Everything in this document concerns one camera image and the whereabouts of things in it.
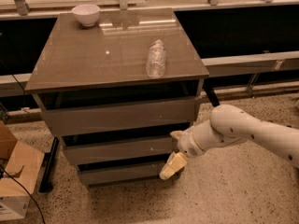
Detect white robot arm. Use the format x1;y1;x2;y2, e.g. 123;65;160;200
160;105;299;180

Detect black leg behind cabinet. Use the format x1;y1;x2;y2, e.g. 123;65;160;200
203;82;220;107

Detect clear plastic water bottle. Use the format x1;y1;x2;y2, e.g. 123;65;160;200
146;39;167;78

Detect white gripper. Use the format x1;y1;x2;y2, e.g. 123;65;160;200
159;127;205;180

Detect grey horizontal rail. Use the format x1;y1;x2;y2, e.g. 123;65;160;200
0;50;299;97

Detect grey three-drawer cabinet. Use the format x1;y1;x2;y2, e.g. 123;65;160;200
25;9;208;173

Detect white ceramic bowl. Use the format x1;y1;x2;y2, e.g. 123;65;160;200
72;4;100;27

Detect brown cardboard box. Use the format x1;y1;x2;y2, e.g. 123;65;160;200
0;121;44;221

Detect grey top drawer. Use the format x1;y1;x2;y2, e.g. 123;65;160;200
42;98;195;136

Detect black left floor bar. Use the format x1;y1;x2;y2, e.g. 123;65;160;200
39;137;59;193

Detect black cable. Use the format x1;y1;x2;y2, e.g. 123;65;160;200
0;163;47;224

